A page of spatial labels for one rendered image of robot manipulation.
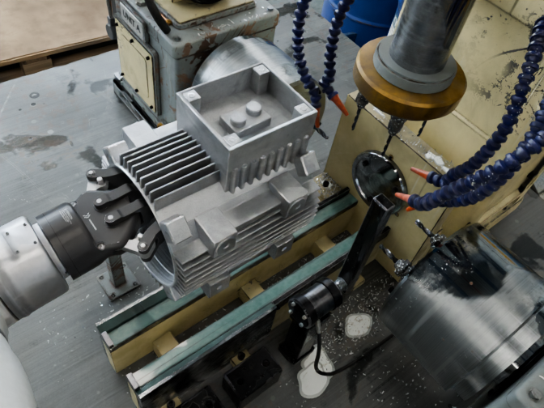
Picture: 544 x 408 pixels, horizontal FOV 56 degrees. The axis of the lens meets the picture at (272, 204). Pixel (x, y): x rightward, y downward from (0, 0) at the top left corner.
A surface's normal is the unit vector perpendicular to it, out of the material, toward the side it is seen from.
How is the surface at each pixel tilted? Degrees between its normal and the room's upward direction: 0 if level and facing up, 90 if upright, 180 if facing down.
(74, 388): 0
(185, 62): 90
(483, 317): 36
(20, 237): 6
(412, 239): 90
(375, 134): 90
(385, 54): 0
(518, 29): 90
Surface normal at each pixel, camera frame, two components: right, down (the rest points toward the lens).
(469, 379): -0.75, 0.32
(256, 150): 0.61, 0.67
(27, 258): 0.34, -0.15
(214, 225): 0.15, -0.62
